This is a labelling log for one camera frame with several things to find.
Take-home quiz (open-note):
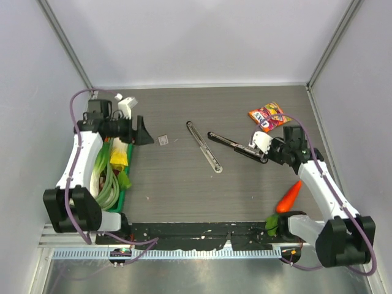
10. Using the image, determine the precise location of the yellow white toy cabbage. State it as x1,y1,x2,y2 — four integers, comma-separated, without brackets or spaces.
110,138,129,171

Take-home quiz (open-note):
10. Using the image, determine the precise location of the orange toy carrot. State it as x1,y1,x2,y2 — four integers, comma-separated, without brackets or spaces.
275,181,302,214

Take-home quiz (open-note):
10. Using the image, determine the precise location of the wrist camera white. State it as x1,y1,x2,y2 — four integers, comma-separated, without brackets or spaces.
249,131,273,154
115,93,138,119

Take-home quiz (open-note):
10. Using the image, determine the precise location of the green toy leaf sprig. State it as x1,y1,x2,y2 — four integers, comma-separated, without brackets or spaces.
117,170,132,190

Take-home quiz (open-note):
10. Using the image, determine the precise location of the orange candy bag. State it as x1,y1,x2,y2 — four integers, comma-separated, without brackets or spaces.
248,102,292,133

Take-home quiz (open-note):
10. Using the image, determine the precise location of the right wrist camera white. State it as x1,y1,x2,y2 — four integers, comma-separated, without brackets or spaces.
249,131,273,154

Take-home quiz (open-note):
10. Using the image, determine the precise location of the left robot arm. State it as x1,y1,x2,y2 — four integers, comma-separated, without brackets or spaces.
43,94,154,244

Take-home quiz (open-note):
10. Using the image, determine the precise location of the white slotted cable duct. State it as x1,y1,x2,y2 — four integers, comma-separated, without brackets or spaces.
52,247,282,261

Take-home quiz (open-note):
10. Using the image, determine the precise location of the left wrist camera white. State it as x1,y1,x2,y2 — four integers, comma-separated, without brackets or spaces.
115,93,138,119

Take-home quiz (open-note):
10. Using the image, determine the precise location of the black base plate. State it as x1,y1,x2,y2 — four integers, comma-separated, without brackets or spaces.
115,221,304,251

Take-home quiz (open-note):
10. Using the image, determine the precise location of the red white staple box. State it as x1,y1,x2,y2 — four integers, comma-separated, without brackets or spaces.
158,135,168,146

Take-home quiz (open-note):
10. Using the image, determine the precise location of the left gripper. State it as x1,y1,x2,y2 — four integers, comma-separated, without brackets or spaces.
107,113,155,146

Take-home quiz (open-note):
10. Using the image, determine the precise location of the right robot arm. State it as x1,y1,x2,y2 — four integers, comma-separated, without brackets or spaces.
251,126,377,268

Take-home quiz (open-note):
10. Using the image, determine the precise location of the green plastic tray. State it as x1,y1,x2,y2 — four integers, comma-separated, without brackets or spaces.
100,142,135,213

